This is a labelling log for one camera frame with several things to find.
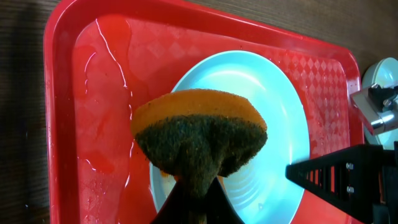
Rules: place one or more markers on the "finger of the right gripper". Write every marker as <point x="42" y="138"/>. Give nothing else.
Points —
<point x="360" y="180"/>

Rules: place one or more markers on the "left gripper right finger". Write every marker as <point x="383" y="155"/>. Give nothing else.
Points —
<point x="218" y="207"/>

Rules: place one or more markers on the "white plate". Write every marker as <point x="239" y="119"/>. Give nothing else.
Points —
<point x="260" y="192"/>
<point x="383" y="73"/>

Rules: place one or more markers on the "orange green sponge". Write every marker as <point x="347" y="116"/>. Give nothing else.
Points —
<point x="197" y="135"/>

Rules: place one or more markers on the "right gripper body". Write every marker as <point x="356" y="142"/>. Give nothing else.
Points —
<point x="377" y="107"/>

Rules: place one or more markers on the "red plastic tray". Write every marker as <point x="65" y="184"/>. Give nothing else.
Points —
<point x="104" y="58"/>

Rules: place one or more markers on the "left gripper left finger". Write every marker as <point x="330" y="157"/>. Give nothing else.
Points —
<point x="175" y="209"/>

